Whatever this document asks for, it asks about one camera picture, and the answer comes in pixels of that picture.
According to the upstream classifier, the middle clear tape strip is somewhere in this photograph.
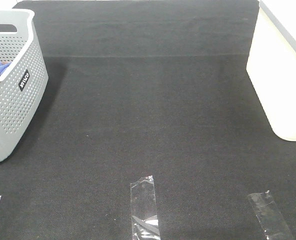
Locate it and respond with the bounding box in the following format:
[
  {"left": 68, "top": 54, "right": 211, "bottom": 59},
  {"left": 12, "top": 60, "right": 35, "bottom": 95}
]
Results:
[{"left": 130, "top": 175, "right": 160, "bottom": 240}]

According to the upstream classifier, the grey perforated laundry basket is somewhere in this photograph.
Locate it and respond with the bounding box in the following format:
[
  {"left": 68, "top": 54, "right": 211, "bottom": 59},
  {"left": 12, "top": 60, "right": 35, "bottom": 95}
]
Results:
[{"left": 0, "top": 8, "right": 49, "bottom": 162}]

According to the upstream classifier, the white plastic storage bin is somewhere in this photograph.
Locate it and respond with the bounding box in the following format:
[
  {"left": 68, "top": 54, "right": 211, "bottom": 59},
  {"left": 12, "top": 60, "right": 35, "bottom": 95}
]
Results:
[{"left": 246, "top": 0, "right": 296, "bottom": 142}]

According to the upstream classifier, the right clear tape strip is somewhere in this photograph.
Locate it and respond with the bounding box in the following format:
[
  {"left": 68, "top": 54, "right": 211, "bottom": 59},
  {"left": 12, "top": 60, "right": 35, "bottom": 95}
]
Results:
[{"left": 247, "top": 190, "right": 294, "bottom": 240}]

